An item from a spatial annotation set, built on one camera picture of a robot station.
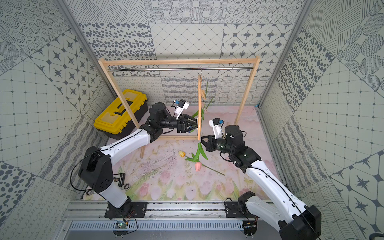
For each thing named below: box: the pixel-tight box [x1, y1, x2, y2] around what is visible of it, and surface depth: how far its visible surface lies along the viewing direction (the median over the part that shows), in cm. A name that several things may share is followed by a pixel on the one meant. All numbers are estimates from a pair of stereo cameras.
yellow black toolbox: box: [93, 89, 149, 140], surface depth 93 cm
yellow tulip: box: [178, 142, 225, 176], surface depth 73 cm
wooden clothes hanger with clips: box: [197, 66, 206, 141], surface depth 59 cm
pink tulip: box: [191, 142, 208, 172], surface depth 73 cm
